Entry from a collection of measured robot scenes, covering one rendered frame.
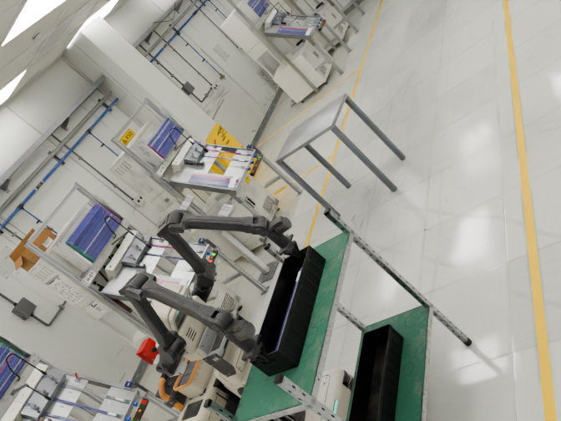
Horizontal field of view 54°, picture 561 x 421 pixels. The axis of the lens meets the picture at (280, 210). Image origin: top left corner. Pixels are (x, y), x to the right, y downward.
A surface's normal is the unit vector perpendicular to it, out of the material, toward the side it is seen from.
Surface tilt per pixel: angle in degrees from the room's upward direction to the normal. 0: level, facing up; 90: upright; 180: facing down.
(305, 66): 90
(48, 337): 90
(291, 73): 90
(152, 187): 90
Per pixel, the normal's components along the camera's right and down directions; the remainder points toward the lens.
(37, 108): 0.66, -0.42
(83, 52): -0.25, 0.66
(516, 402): -0.70, -0.63
